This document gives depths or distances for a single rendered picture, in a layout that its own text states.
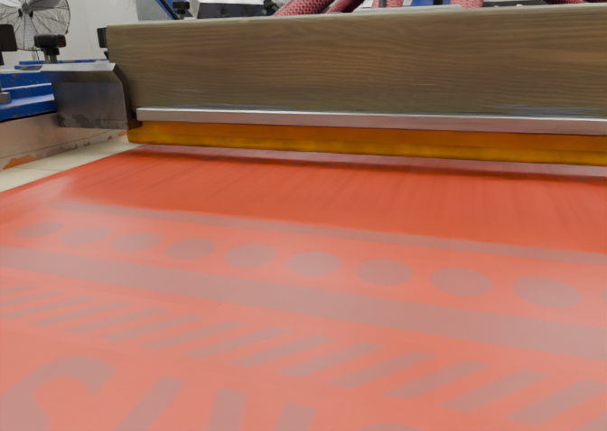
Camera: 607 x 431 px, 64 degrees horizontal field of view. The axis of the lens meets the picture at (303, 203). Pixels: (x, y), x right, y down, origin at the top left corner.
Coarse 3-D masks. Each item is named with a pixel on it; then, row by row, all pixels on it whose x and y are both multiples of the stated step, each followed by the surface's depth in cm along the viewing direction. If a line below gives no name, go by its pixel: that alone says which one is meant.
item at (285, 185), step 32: (96, 160) 39; (128, 160) 39; (160, 160) 39; (192, 160) 38; (224, 160) 38; (256, 160) 38; (288, 160) 38; (320, 160) 37; (352, 160) 37; (0, 192) 31; (32, 192) 31; (64, 192) 31; (96, 192) 31; (128, 192) 30; (160, 192) 30; (192, 192) 30; (224, 192) 30; (256, 192) 30; (288, 192) 30; (320, 192) 30; (0, 224) 26
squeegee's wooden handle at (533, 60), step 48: (144, 48) 38; (192, 48) 37; (240, 48) 36; (288, 48) 34; (336, 48) 33; (384, 48) 32; (432, 48) 32; (480, 48) 31; (528, 48) 30; (576, 48) 29; (144, 96) 39; (192, 96) 38; (240, 96) 37; (288, 96) 36; (336, 96) 34; (384, 96) 33; (432, 96) 32; (480, 96) 32; (528, 96) 31; (576, 96) 30
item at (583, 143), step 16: (144, 128) 42; (160, 128) 41; (176, 128) 41; (192, 128) 40; (208, 128) 40; (224, 128) 39; (240, 128) 39; (256, 128) 38; (272, 128) 38; (288, 128) 37; (304, 128) 37; (320, 128) 37; (336, 128) 36; (352, 128) 36; (368, 128) 36; (432, 144) 34; (448, 144) 34; (464, 144) 34; (480, 144) 33; (496, 144) 33; (512, 144) 33; (528, 144) 32; (544, 144) 32; (560, 144) 32; (576, 144) 32; (592, 144) 31
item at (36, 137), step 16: (48, 112) 41; (0, 128) 36; (16, 128) 38; (32, 128) 39; (48, 128) 41; (64, 128) 42; (80, 128) 44; (96, 128) 46; (0, 144) 37; (16, 144) 38; (32, 144) 39; (48, 144) 41; (64, 144) 42; (80, 144) 44; (0, 160) 37; (16, 160) 38; (32, 160) 39
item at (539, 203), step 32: (384, 160) 37; (416, 160) 37; (448, 160) 36; (352, 192) 29; (384, 192) 29; (416, 192) 29; (448, 192) 29; (480, 192) 29; (512, 192) 29; (544, 192) 29; (576, 192) 28; (352, 224) 24; (384, 224) 24; (416, 224) 24; (448, 224) 24; (480, 224) 24; (512, 224) 24; (544, 224) 24; (576, 224) 24
